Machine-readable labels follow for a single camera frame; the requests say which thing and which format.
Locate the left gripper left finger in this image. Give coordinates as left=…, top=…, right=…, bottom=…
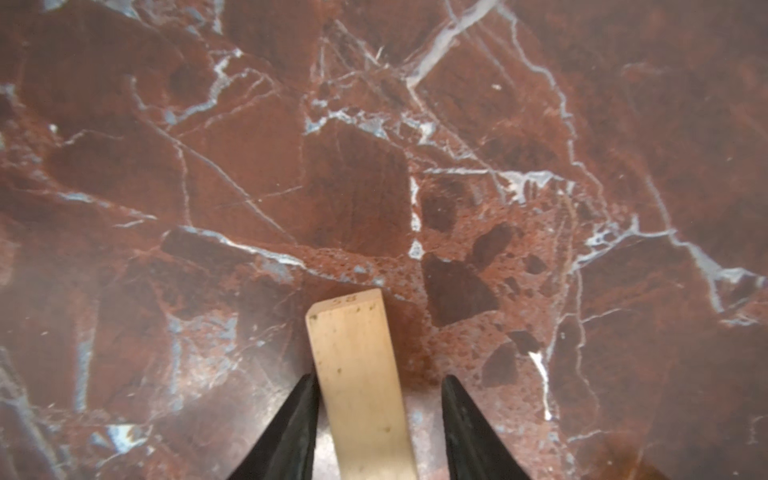
left=229, top=374, right=320, bottom=480

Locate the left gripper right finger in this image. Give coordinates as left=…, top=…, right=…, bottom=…
left=441, top=375, right=531, bottom=480

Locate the natural wood block top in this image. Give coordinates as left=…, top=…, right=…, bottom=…
left=306, top=289, right=418, bottom=479

